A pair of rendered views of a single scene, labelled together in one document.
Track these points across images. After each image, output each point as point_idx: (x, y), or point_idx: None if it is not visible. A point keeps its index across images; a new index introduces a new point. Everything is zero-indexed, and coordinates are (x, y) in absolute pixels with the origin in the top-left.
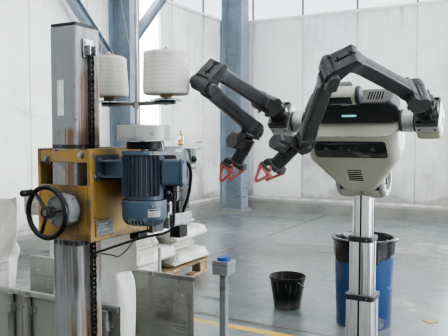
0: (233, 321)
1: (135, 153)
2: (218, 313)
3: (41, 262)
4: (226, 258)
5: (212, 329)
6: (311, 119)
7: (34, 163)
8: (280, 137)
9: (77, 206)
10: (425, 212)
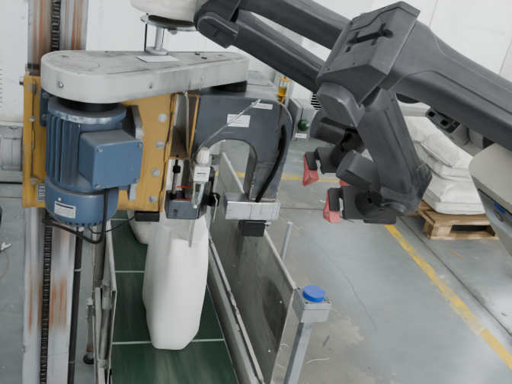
0: (504, 334)
1: (49, 108)
2: (498, 312)
3: (224, 166)
4: (311, 296)
5: (462, 329)
6: (371, 156)
7: (433, 24)
8: (350, 161)
9: (17, 152)
10: None
